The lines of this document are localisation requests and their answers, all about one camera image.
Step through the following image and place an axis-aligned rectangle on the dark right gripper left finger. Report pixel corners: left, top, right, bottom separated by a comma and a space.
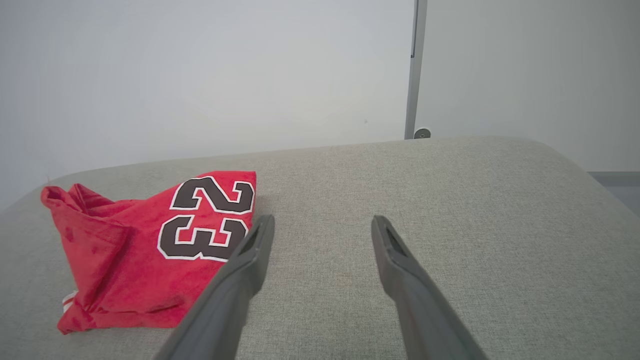
152, 215, 276, 360

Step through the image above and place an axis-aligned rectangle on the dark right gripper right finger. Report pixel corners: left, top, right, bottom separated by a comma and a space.
371, 215, 489, 360

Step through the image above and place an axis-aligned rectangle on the grey door panel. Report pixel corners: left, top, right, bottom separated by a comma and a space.
404, 0, 640, 173

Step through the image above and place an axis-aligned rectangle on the grey fabric sofa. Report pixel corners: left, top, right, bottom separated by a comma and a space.
0, 136, 640, 360

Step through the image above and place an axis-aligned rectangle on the red white basketball jersey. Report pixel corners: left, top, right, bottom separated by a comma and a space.
41, 170, 257, 335

